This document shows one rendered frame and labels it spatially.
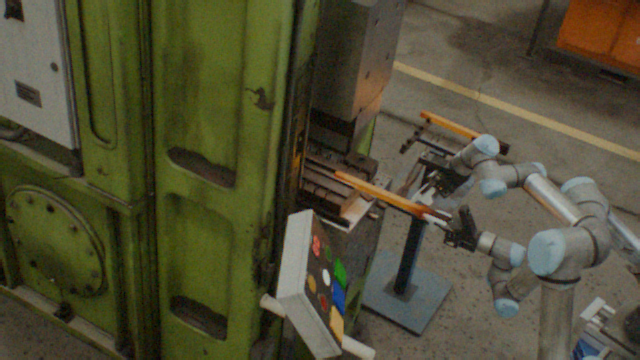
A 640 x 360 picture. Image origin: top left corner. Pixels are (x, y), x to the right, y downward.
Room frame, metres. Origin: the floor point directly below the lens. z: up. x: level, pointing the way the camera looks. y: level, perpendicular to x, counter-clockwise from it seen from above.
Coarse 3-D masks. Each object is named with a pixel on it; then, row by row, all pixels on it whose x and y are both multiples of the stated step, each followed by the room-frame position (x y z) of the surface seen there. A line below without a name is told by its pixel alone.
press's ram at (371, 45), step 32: (352, 0) 1.94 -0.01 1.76; (384, 0) 2.00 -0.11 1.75; (320, 32) 1.97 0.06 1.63; (352, 32) 1.93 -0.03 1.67; (384, 32) 2.05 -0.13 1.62; (320, 64) 1.96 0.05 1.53; (352, 64) 1.92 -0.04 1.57; (384, 64) 2.10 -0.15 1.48; (320, 96) 1.96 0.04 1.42; (352, 96) 1.91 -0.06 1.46
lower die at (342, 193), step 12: (312, 156) 2.20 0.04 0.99; (312, 168) 2.12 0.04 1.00; (336, 168) 2.14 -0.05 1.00; (348, 168) 2.16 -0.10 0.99; (312, 180) 2.06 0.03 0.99; (324, 180) 2.07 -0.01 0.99; (336, 180) 2.08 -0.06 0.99; (300, 192) 2.02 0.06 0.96; (312, 192) 2.01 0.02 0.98; (324, 192) 2.02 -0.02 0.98; (336, 192) 2.02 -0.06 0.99; (348, 192) 2.02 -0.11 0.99; (360, 192) 2.11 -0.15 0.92; (336, 204) 1.96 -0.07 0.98; (348, 204) 2.02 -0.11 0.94
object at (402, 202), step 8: (336, 176) 2.09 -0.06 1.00; (344, 176) 2.09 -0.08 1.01; (352, 184) 2.06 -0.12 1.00; (360, 184) 2.06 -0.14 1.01; (368, 184) 2.06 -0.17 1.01; (368, 192) 2.04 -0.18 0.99; (376, 192) 2.03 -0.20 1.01; (384, 192) 2.03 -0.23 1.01; (392, 200) 2.00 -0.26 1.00; (400, 200) 2.00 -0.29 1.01; (408, 200) 2.00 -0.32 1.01; (408, 208) 1.97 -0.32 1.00; (416, 208) 1.97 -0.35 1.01; (424, 208) 1.97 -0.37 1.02; (440, 216) 1.94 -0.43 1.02; (448, 216) 1.94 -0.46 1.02
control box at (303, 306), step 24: (312, 216) 1.64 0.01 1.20; (288, 240) 1.55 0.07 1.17; (312, 240) 1.55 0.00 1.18; (288, 264) 1.45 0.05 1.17; (312, 264) 1.47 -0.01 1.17; (288, 288) 1.36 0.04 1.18; (288, 312) 1.33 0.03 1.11; (312, 312) 1.33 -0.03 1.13; (312, 336) 1.33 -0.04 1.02; (336, 336) 1.36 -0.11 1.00
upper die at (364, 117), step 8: (376, 96) 2.09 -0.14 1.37; (368, 104) 2.03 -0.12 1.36; (376, 104) 2.10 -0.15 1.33; (312, 112) 2.02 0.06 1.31; (320, 112) 2.01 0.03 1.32; (360, 112) 1.98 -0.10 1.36; (368, 112) 2.04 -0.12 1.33; (376, 112) 2.12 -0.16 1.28; (312, 120) 2.02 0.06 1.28; (320, 120) 2.01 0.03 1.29; (328, 120) 2.00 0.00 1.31; (336, 120) 1.98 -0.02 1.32; (352, 120) 1.96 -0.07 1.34; (360, 120) 1.99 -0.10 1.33; (368, 120) 2.06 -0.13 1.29; (328, 128) 1.99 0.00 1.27; (336, 128) 1.98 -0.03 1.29; (344, 128) 1.97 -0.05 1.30; (352, 128) 1.96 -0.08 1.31; (360, 128) 2.00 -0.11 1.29; (352, 136) 1.96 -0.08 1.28
